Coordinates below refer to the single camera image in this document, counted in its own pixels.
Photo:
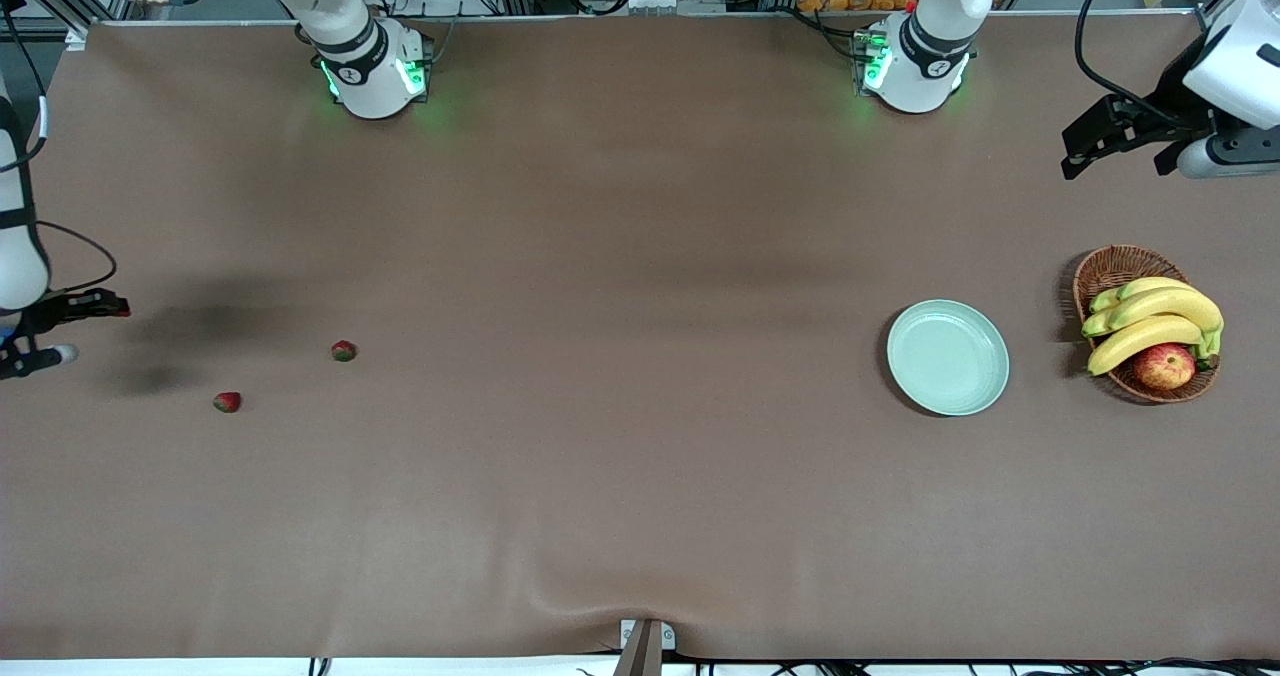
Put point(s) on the brown table cover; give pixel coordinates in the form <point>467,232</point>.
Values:
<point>640,456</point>

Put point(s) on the white socket strip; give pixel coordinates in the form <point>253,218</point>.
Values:
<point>650,2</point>

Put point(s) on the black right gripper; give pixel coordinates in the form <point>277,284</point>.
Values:
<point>48,313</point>

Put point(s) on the yellow banana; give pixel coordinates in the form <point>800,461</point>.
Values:
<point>1150,286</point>
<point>1170,306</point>
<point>1140,341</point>

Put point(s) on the light green round plate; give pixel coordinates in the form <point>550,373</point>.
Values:
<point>948,356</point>

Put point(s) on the brown wicker basket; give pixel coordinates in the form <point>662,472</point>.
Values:
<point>1110,266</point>

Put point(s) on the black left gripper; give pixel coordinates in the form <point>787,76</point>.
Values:
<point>1170,97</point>

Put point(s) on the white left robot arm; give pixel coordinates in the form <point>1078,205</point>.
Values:
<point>915,76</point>

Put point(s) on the aluminium diagonal frame bar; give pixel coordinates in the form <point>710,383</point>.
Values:
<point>60,4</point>

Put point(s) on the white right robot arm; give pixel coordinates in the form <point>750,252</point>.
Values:
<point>370,76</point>

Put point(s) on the grey metal mounting plate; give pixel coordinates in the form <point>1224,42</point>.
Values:
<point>627,636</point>

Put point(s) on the red apple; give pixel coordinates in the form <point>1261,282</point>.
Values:
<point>1164,367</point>

